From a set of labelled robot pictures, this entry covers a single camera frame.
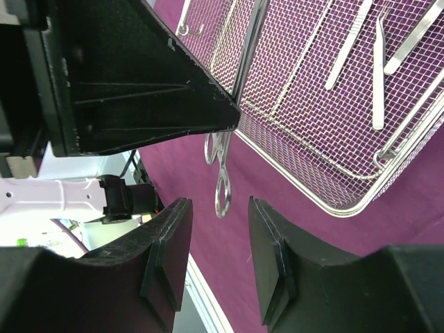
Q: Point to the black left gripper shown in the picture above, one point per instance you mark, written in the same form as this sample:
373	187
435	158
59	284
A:
28	113

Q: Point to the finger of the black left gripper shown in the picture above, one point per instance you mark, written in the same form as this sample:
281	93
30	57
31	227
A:
122	80

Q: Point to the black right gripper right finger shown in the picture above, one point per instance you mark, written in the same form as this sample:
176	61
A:
307	285

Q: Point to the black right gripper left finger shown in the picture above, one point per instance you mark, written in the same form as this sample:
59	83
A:
132	284

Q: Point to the purple cloth wrap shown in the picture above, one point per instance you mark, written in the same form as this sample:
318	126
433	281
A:
410	211

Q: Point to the steel probe rod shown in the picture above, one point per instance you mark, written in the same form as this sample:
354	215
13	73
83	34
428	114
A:
379	58

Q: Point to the metal mesh instrument tray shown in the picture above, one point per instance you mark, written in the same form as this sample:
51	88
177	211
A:
278	56

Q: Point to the steel tweezers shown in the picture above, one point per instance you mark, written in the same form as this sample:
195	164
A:
431	14

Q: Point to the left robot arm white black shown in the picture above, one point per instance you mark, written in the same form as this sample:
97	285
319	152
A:
106	197

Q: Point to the steel scalpel handle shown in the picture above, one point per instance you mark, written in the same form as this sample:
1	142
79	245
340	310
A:
348	44

